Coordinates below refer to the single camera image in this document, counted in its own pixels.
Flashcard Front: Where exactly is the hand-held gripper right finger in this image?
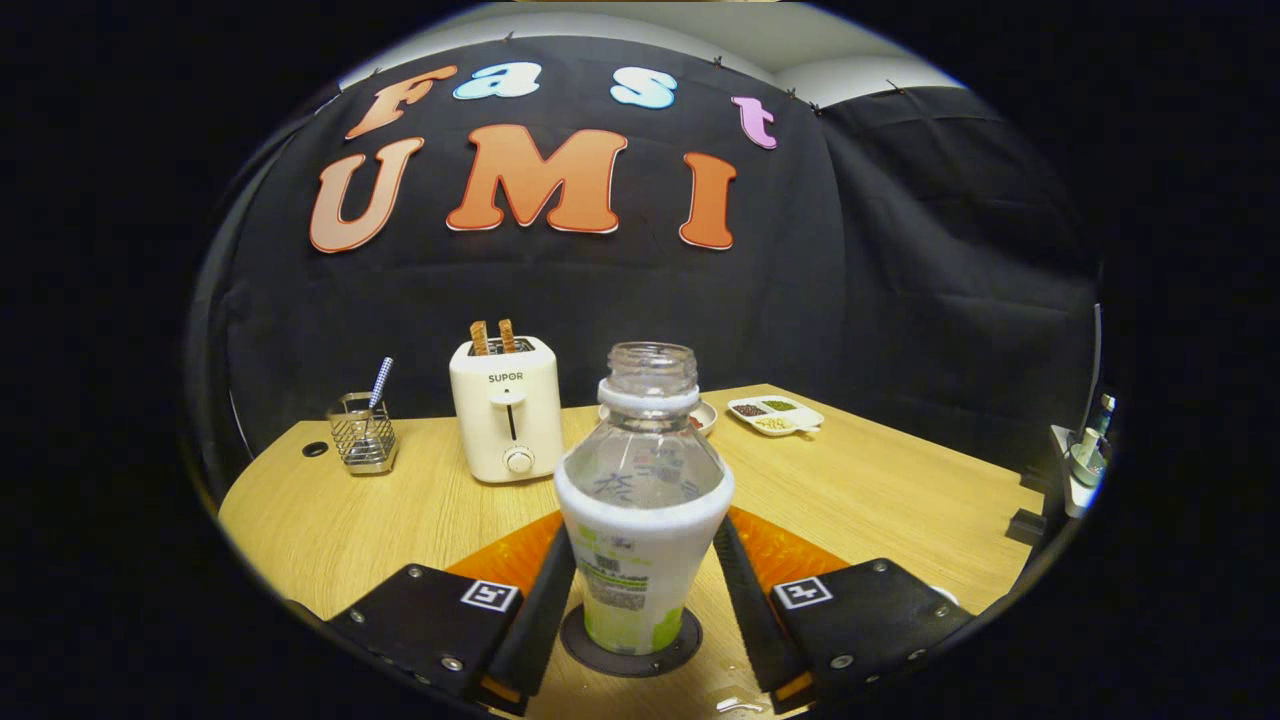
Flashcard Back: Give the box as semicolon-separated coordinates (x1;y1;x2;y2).
712;507;976;713

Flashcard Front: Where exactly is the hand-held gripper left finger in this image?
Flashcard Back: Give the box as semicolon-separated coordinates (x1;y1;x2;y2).
325;510;579;716

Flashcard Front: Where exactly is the dark brown round coaster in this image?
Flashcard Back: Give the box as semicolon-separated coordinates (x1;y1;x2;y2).
560;603;703;679

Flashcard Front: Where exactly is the clear plastic juice bottle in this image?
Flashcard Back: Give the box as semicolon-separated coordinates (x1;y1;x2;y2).
553;341;736;657

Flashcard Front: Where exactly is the wooden table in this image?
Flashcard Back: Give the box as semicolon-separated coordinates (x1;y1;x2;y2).
218;383;1046;720

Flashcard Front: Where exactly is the white toaster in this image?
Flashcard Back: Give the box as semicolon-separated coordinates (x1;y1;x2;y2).
448;335;565;485

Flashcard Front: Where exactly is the white divided dish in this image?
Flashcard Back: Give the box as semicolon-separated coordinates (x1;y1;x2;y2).
727;395;826;438

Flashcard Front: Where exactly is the black backdrop cloth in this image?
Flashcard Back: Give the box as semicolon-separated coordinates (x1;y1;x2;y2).
185;35;1106;501

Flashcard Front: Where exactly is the wire mesh utensil holder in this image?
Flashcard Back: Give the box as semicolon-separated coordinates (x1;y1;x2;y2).
327;391;399;476

